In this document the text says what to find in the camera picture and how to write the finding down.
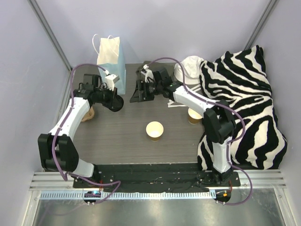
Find zebra striped blanket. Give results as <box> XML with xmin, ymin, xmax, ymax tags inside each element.
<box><xmin>199</xmin><ymin>45</ymin><xmax>288</xmax><ymax>170</ymax></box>

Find white bucket hat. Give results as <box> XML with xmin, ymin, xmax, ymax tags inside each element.
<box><xmin>174</xmin><ymin>56</ymin><xmax>204</xmax><ymax>85</ymax></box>

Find olive green folded cloth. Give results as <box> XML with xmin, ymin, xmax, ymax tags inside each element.
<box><xmin>135</xmin><ymin>61</ymin><xmax>173</xmax><ymax>82</ymax></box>

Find brown paper coffee cup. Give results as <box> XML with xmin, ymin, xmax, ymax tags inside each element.
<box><xmin>146</xmin><ymin>121</ymin><xmax>164</xmax><ymax>141</ymax></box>

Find white slotted cable duct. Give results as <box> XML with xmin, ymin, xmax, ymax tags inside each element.
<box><xmin>40</xmin><ymin>190</ymin><xmax>216</xmax><ymax>200</ymax></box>

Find light blue paper bag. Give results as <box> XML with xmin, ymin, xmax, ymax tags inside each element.
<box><xmin>92</xmin><ymin>34</ymin><xmax>126</xmax><ymax>95</ymax></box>

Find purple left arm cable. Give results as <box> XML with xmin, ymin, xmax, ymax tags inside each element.
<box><xmin>52</xmin><ymin>63</ymin><xmax>122</xmax><ymax>203</ymax></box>

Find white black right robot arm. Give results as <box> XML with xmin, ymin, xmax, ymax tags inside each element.
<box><xmin>130</xmin><ymin>67</ymin><xmax>236</xmax><ymax>186</ymax></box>

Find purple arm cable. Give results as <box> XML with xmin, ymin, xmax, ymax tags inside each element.
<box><xmin>143</xmin><ymin>56</ymin><xmax>253</xmax><ymax>206</ymax></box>
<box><xmin>52</xmin><ymin>63</ymin><xmax>122</xmax><ymax>203</ymax></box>

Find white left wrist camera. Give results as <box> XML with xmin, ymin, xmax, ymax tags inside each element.
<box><xmin>104</xmin><ymin>74</ymin><xmax>119</xmax><ymax>90</ymax></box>

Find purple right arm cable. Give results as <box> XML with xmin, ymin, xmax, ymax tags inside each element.
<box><xmin>143</xmin><ymin>56</ymin><xmax>253</xmax><ymax>206</ymax></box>

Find white paper straws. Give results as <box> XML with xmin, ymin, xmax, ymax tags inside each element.
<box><xmin>167</xmin><ymin>85</ymin><xmax>200</xmax><ymax>108</ymax></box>

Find brown cardboard cup carrier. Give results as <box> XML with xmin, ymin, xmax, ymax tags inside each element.
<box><xmin>81</xmin><ymin>107</ymin><xmax>95</xmax><ymax>122</ymax></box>

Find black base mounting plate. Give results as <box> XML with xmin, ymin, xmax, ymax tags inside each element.
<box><xmin>71</xmin><ymin>163</ymin><xmax>241</xmax><ymax>193</ymax></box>

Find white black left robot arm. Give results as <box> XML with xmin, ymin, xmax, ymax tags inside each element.
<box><xmin>38</xmin><ymin>74</ymin><xmax>124</xmax><ymax>188</ymax></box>

